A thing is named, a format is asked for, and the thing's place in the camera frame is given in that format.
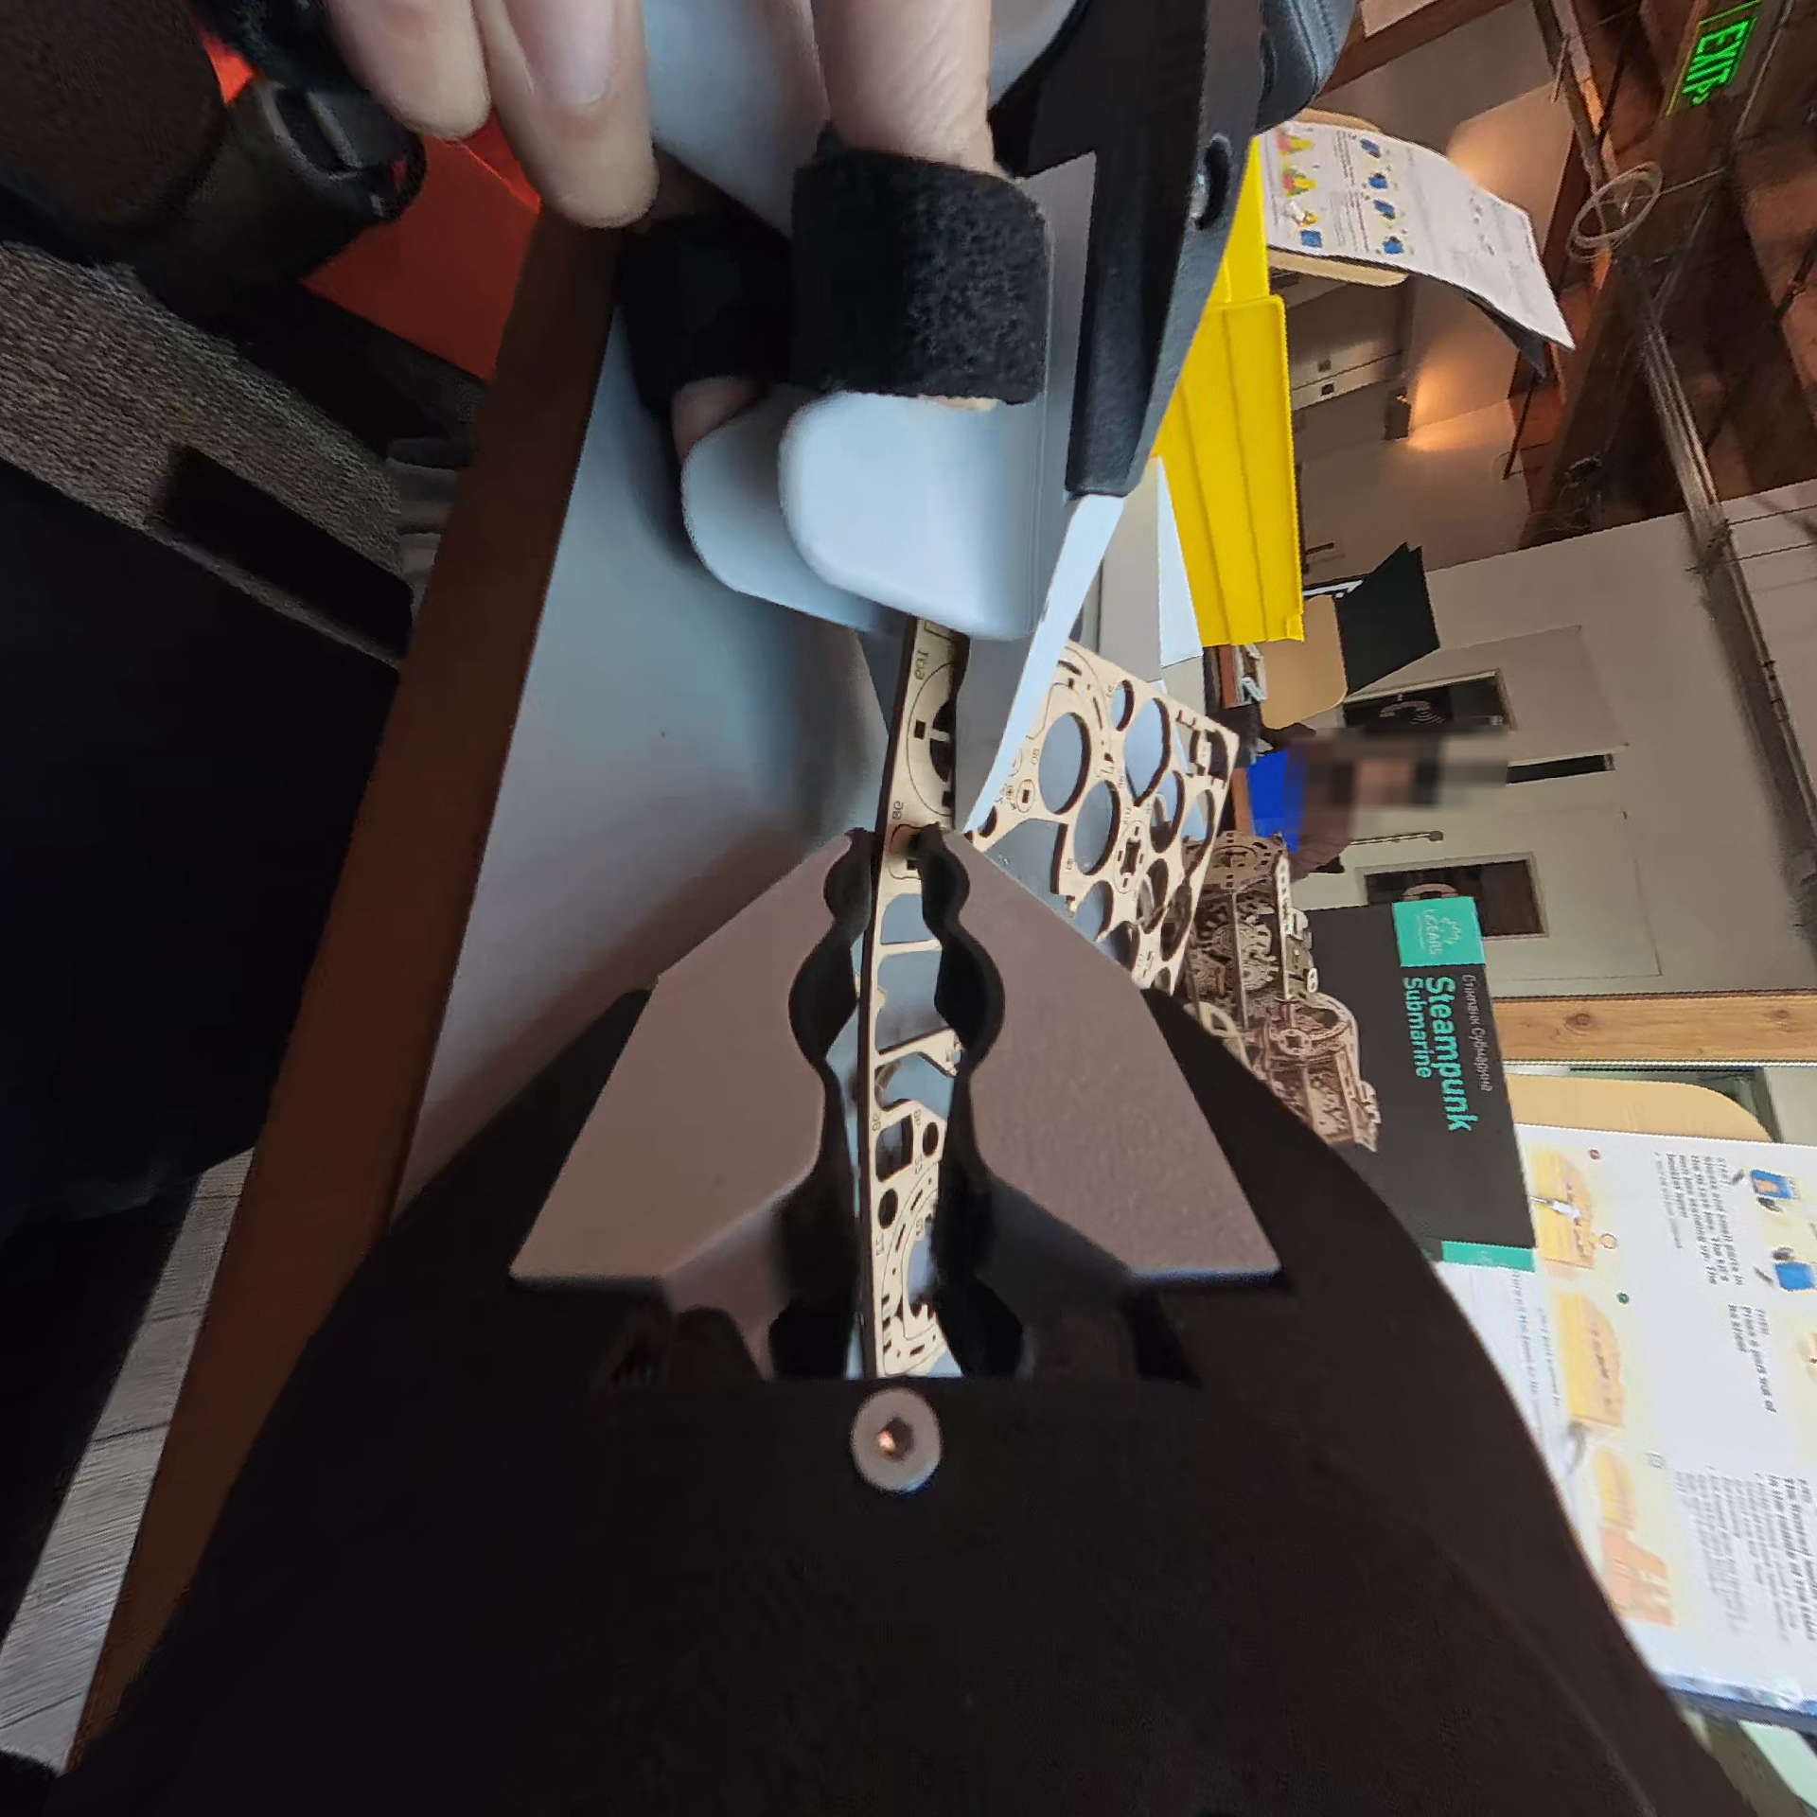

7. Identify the green exit sign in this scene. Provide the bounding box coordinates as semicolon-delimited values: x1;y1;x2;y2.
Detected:
1657;0;1764;119

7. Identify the black model kit box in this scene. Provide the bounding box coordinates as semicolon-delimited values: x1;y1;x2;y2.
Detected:
1305;892;1542;1267

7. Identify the assembled wooden mechanical model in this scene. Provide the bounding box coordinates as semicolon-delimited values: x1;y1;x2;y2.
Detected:
1179;831;1387;1155

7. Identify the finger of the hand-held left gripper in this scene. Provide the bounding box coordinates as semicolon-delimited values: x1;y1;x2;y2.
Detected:
963;488;1127;837

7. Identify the orange chair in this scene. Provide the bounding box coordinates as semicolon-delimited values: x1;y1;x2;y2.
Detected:
199;28;545;384

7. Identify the grey fabric chair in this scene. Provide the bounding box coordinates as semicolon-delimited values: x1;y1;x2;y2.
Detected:
0;243;413;669

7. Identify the printed instruction sheet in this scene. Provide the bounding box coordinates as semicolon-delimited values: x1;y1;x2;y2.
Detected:
1434;1121;1817;1727

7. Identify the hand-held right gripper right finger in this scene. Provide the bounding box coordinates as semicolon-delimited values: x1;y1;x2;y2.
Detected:
909;825;1288;1377

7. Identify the person's left hand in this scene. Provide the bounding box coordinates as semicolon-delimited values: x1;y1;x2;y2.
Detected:
326;0;1003;231

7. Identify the black panel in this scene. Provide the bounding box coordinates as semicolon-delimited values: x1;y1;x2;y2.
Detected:
1334;544;1443;696

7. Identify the yellow plastic bin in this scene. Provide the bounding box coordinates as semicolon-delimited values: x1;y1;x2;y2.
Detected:
1146;134;1309;646

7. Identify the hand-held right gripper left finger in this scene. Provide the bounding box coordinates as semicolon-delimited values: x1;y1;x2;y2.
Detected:
511;826;874;1375

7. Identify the printed instruction poster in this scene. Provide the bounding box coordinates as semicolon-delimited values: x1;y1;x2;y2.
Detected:
1260;116;1576;353

